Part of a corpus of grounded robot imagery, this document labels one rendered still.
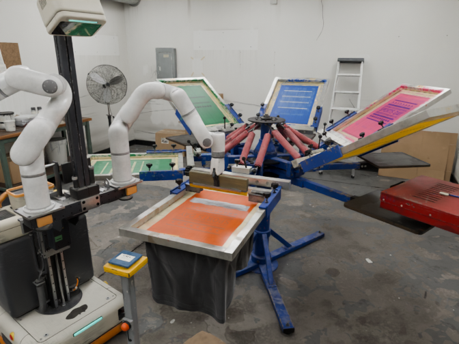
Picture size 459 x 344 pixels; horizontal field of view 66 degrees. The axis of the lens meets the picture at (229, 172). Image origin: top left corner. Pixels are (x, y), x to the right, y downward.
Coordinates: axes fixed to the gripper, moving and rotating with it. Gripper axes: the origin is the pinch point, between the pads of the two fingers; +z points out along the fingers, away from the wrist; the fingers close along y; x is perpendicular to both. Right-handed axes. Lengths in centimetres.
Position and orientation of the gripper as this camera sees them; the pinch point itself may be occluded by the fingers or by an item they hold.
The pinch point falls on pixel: (217, 181)
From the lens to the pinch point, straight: 199.6
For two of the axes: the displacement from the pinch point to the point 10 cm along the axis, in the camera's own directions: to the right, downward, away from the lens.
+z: -0.2, 9.5, 3.1
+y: -3.8, 2.8, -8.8
